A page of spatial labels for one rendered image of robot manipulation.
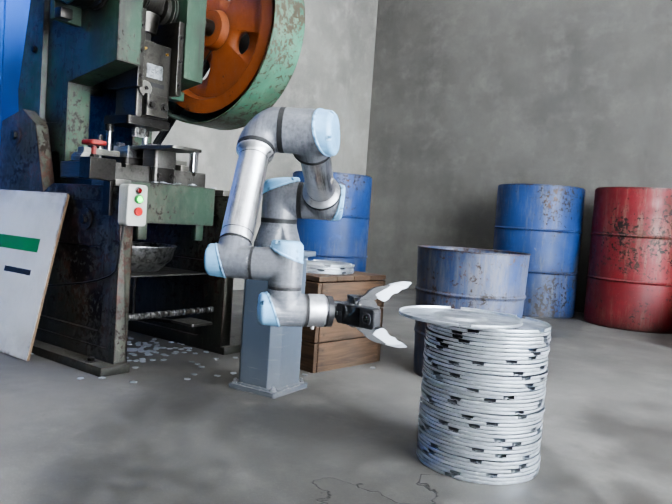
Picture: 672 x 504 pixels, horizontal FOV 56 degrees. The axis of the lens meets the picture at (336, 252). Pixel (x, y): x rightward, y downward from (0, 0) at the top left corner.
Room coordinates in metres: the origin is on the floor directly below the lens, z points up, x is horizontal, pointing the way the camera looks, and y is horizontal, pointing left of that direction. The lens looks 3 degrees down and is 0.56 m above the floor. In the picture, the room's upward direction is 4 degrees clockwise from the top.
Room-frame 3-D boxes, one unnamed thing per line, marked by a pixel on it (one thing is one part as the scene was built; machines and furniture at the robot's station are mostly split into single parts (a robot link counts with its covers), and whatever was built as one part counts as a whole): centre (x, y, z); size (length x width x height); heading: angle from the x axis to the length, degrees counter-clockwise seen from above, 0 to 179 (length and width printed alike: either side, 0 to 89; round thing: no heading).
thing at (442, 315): (1.49, -0.30, 0.35); 0.29 x 0.29 x 0.01
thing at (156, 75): (2.44, 0.76, 1.04); 0.17 x 0.15 x 0.30; 54
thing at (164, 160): (2.36, 0.65, 0.72); 0.25 x 0.14 x 0.14; 54
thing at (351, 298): (1.46, -0.04, 0.35); 0.12 x 0.09 x 0.08; 103
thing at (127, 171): (2.46, 0.80, 0.68); 0.45 x 0.30 x 0.06; 144
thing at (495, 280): (2.39, -0.52, 0.24); 0.42 x 0.42 x 0.48
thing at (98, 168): (2.07, 0.79, 0.62); 0.10 x 0.06 x 0.20; 144
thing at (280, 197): (2.03, 0.18, 0.62); 0.13 x 0.12 x 0.14; 85
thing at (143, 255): (2.46, 0.80, 0.36); 0.34 x 0.34 x 0.10
